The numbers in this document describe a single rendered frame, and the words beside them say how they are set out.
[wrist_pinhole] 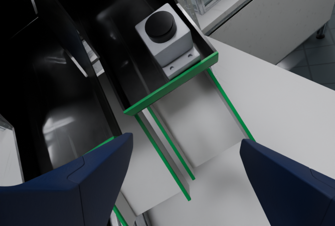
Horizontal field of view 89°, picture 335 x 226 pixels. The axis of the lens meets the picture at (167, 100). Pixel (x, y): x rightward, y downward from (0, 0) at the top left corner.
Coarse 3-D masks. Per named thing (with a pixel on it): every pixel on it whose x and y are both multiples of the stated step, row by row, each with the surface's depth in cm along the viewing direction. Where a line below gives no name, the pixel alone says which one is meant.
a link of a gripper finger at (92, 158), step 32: (96, 160) 6; (128, 160) 9; (0, 192) 3; (32, 192) 4; (64, 192) 4; (96, 192) 6; (0, 224) 3; (32, 224) 4; (64, 224) 5; (96, 224) 6
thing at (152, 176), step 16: (112, 96) 34; (128, 128) 34; (144, 128) 29; (144, 144) 34; (160, 144) 32; (144, 160) 34; (160, 160) 33; (128, 176) 34; (144, 176) 34; (160, 176) 34; (176, 176) 29; (128, 192) 34; (144, 192) 34; (160, 192) 34; (176, 192) 34; (128, 208) 34; (144, 208) 34; (128, 224) 31
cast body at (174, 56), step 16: (160, 16) 16; (176, 16) 17; (144, 32) 17; (160, 32) 16; (176, 32) 16; (160, 48) 16; (176, 48) 17; (192, 48) 19; (160, 64) 18; (176, 64) 19; (192, 64) 19
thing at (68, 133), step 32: (0, 0) 26; (32, 0) 20; (0, 32) 30; (32, 32) 30; (64, 32) 23; (0, 64) 27; (32, 64) 28; (64, 64) 26; (0, 96) 24; (32, 96) 26; (64, 96) 25; (96, 96) 21; (32, 128) 25; (64, 128) 23; (96, 128) 22; (32, 160) 23; (64, 160) 22
